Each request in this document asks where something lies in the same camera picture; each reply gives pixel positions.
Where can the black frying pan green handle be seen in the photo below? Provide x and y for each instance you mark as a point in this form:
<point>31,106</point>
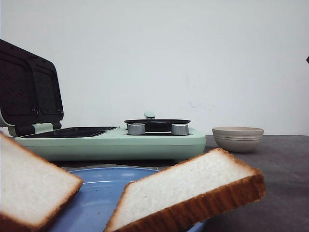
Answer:
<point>153,124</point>

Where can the blue round plate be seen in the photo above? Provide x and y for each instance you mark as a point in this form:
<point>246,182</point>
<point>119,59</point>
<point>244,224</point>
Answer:
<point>96,200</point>

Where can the silver control knob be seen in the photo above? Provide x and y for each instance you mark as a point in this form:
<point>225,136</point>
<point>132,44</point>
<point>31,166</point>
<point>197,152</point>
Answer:
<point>136,129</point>
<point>179,129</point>

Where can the mint green sandwich maker lid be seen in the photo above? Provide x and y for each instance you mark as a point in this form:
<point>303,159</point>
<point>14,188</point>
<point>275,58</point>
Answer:
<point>29,91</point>

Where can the silver left control knob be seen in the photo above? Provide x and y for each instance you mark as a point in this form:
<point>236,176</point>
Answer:
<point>136,129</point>

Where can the mint green breakfast maker base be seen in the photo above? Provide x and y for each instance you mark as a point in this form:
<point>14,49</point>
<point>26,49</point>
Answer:
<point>108,143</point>

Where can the white bread slice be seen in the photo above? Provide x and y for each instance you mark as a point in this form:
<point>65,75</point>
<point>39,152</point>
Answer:
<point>187,193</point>
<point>33,191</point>

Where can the beige ribbed ceramic bowl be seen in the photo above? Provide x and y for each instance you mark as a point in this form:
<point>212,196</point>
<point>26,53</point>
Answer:
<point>238,139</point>

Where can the silver right control knob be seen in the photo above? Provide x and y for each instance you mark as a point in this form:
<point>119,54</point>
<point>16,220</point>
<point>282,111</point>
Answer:
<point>179,129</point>

